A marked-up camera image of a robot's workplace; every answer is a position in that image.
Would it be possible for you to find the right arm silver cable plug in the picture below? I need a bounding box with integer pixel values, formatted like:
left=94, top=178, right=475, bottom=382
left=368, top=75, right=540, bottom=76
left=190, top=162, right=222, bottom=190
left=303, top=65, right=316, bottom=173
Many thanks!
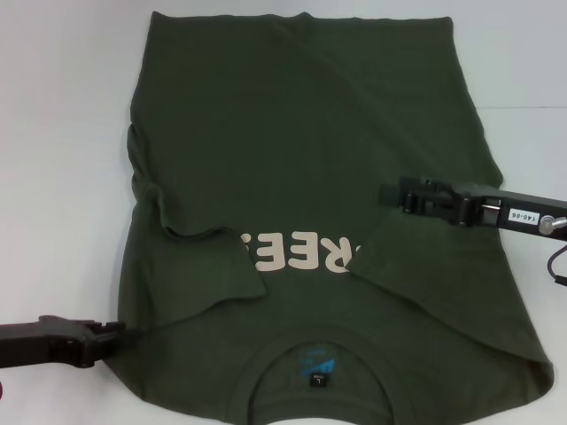
left=538, top=213, right=567, bottom=236

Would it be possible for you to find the dark green t-shirt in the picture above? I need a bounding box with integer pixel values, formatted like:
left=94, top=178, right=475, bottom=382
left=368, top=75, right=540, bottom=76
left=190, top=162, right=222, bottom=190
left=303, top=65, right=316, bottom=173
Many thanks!
left=105, top=10, right=555, bottom=425

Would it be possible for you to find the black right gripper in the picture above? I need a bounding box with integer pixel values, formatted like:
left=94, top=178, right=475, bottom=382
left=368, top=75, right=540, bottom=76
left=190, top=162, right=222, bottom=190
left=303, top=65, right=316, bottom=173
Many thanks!
left=379, top=175, right=567, bottom=243

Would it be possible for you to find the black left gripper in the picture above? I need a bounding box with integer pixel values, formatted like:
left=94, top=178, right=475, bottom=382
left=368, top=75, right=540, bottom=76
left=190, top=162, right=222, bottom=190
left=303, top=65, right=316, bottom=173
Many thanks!
left=0, top=314, right=132, bottom=369

